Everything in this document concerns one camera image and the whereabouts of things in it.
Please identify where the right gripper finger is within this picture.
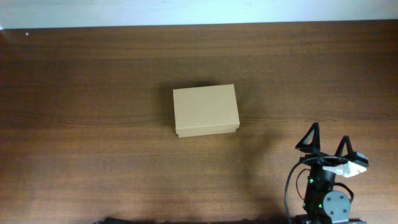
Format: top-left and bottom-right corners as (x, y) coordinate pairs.
(295, 123), (320, 154)
(335, 136), (354, 157)

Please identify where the cardboard box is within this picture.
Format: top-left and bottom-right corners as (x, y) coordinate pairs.
(173, 84), (240, 138)

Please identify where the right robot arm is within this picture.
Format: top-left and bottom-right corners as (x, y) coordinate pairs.
(285, 123), (369, 224)

